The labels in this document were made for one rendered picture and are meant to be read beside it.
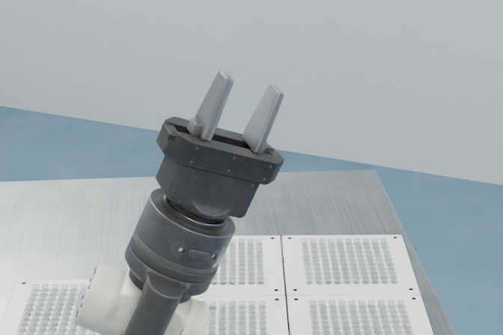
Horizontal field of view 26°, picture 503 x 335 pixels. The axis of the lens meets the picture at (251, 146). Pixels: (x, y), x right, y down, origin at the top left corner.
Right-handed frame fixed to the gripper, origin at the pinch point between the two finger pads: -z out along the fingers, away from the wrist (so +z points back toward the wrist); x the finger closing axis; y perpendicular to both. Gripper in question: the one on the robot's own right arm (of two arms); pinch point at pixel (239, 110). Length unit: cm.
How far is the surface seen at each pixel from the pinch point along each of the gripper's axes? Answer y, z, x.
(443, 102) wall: 276, 67, -248
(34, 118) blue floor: 407, 172, -127
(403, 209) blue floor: 245, 107, -230
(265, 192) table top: 121, 60, -85
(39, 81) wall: 417, 156, -125
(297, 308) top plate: 58, 53, -61
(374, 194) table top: 110, 49, -106
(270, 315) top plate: 58, 55, -56
